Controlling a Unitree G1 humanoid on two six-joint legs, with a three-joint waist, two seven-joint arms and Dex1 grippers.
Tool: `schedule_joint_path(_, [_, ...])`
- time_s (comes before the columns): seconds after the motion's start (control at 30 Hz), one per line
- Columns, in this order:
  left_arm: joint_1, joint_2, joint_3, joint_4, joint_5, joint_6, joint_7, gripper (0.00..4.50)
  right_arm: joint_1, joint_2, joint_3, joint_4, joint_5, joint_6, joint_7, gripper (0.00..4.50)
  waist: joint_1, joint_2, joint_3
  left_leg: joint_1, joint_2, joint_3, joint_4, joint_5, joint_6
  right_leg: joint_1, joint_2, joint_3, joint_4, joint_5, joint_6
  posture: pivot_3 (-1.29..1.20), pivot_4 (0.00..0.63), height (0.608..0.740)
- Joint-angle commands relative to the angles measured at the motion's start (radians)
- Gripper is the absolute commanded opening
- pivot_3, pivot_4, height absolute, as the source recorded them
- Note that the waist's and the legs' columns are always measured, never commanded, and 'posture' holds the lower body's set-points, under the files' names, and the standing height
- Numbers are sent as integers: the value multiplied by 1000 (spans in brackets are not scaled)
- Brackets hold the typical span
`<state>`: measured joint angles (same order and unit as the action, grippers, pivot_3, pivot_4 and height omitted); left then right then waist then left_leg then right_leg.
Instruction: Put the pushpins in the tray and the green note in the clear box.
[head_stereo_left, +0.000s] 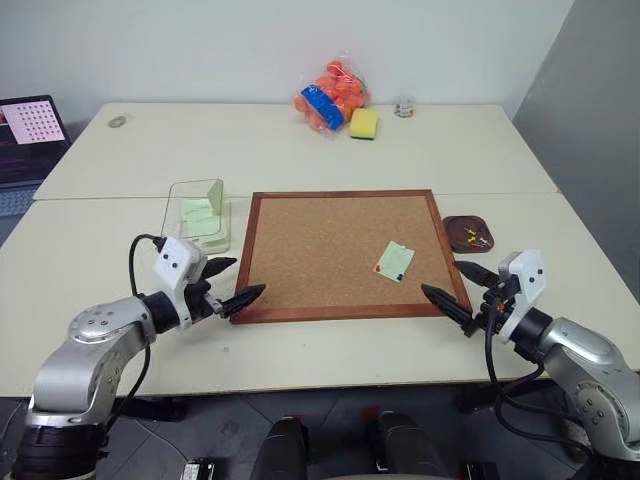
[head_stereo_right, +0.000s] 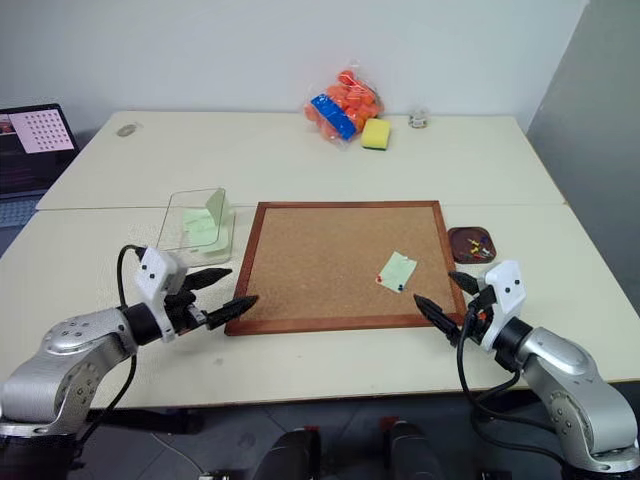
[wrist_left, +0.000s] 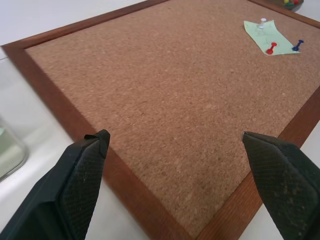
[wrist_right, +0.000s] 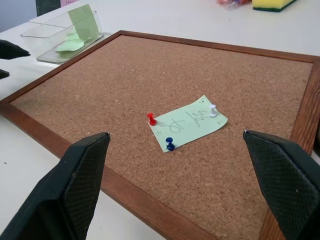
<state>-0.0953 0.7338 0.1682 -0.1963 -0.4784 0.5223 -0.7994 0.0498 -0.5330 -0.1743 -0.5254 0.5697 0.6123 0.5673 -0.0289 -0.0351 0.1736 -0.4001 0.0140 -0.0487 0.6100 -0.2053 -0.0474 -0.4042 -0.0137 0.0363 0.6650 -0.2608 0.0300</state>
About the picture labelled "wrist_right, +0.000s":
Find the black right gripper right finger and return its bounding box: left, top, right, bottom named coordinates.
left=242, top=129, right=320, bottom=240

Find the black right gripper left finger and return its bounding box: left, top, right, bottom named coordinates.
left=0, top=131, right=111, bottom=240

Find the flat green sticky note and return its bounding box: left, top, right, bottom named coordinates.
left=67, top=3, right=100, bottom=44

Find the red push pin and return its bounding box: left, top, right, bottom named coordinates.
left=146, top=112, right=158, bottom=126

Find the green scribbled sticky note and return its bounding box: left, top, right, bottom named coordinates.
left=149, top=94, right=229, bottom=154

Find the blue push pin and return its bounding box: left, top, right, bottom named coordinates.
left=165, top=136, right=176, bottom=152

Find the wooden framed cork board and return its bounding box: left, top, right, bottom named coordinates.
left=0, top=30, right=320, bottom=240

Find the clear plastic tray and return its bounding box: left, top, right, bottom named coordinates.
left=20, top=9, right=105, bottom=63

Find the dark chair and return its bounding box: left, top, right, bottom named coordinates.
left=35, top=0, right=62, bottom=18

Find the yellow green sponge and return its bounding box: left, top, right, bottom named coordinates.
left=251, top=0, right=298, bottom=13

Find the bag of colourful items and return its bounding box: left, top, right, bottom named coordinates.
left=216, top=0, right=254, bottom=10

